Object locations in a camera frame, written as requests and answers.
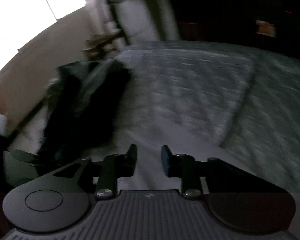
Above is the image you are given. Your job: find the orange white package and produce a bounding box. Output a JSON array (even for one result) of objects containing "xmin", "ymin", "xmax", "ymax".
[{"xmin": 256, "ymin": 20, "xmax": 275, "ymax": 37}]

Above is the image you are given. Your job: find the white garment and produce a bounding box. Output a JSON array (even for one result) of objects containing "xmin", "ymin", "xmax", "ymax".
[{"xmin": 4, "ymin": 106, "xmax": 247, "ymax": 190}]

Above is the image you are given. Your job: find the grey quilted bed cover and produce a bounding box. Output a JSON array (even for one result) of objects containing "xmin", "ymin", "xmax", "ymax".
[{"xmin": 117, "ymin": 42, "xmax": 300, "ymax": 192}]

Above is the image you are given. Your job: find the dark garment pile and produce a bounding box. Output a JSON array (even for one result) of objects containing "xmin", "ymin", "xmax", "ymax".
[{"xmin": 36, "ymin": 60, "xmax": 132, "ymax": 175}]

